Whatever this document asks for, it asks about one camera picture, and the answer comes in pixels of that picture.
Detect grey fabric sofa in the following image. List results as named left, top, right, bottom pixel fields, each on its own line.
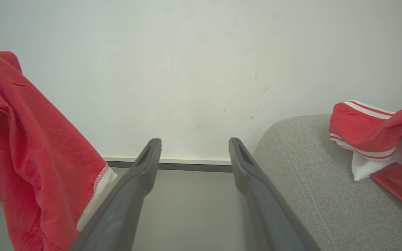
left=253, top=114, right=402, bottom=251

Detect red basketball shorts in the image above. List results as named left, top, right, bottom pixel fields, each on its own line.
left=0, top=50, right=118, bottom=251

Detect red basketball jersey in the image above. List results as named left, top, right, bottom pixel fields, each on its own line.
left=329, top=100, right=402, bottom=218

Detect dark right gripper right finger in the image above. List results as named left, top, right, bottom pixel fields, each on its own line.
left=229, top=137, right=322, bottom=251

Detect wall baseboard strip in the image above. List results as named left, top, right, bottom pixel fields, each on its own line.
left=101, top=155, right=233, bottom=173

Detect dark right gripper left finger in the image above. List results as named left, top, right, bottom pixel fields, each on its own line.
left=70, top=138, right=162, bottom=251

